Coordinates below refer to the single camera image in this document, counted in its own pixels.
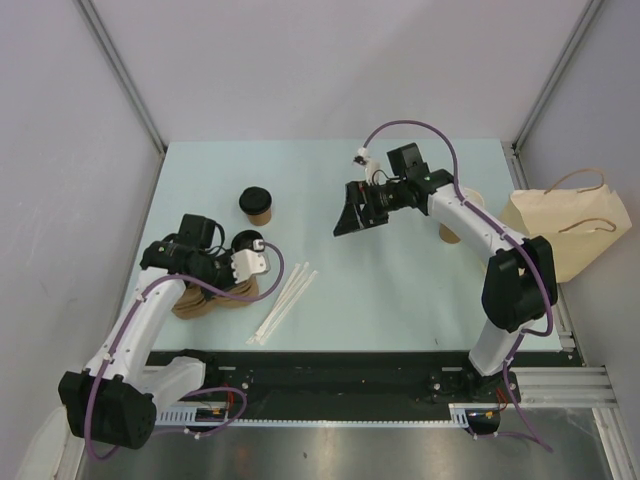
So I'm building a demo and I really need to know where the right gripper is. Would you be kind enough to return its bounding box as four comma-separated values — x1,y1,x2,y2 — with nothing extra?
334,180,407,237

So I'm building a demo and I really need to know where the brown pulp cup carrier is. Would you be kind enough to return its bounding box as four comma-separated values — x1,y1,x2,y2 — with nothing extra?
172,277,260,320

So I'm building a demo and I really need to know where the black coffee cup lid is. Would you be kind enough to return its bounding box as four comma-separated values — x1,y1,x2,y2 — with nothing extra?
239,186,272,216

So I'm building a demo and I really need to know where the kraft paper takeout bag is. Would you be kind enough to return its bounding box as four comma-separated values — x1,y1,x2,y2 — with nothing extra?
500,168,632,283

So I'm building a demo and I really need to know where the brown paper coffee cup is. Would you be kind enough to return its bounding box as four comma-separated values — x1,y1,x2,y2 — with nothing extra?
247,209,272,227

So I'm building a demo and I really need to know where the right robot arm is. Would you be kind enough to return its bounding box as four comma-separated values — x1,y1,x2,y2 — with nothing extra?
333,143,557,401

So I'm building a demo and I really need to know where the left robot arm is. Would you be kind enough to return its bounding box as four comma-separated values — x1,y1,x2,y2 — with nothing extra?
58,214,233,449

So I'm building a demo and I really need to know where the white wrapped straw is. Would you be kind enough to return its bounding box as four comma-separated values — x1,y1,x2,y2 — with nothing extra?
257,269,320,346
249,264,314,346
246,262,309,345

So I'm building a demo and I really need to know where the stack of paper cups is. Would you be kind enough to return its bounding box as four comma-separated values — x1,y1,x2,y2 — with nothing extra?
439,187,485,244

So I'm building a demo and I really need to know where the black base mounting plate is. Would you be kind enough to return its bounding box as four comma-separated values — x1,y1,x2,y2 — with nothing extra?
144,350,584,422

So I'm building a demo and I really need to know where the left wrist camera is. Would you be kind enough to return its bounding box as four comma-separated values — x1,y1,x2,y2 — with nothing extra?
231,239,271,283

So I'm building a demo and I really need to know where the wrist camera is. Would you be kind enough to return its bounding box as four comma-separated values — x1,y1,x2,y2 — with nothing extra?
353,147,380,185
231,239,271,283

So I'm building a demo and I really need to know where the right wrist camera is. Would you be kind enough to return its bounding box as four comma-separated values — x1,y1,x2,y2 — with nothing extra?
353,147,380,185

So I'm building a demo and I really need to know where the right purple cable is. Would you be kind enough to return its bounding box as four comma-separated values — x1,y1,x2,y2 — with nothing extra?
362,119,555,454

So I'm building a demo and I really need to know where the white slotted cable duct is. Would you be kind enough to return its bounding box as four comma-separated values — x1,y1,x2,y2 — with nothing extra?
155,404,469,430

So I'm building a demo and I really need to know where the aluminium frame rail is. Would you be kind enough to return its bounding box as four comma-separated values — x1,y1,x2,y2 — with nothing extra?
513,367,617,408

